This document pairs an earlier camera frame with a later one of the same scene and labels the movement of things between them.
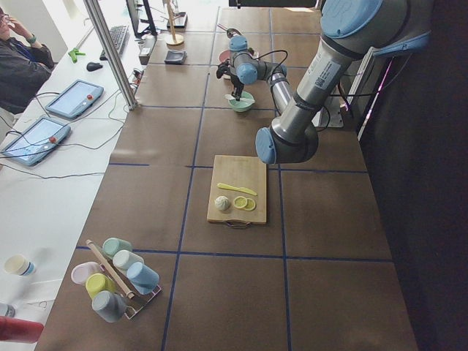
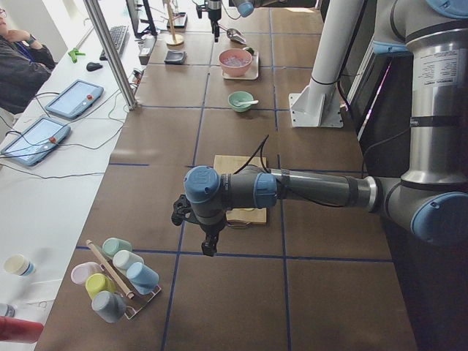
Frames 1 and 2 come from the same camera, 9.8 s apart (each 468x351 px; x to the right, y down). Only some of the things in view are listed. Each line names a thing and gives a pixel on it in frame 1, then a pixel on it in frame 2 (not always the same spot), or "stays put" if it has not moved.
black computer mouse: x=93 y=66 stays put
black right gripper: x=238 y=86 → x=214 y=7
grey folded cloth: x=175 y=57 stays put
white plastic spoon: x=229 y=97 → x=243 y=103
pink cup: x=80 y=271 stays put
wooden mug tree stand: x=173 y=39 stays put
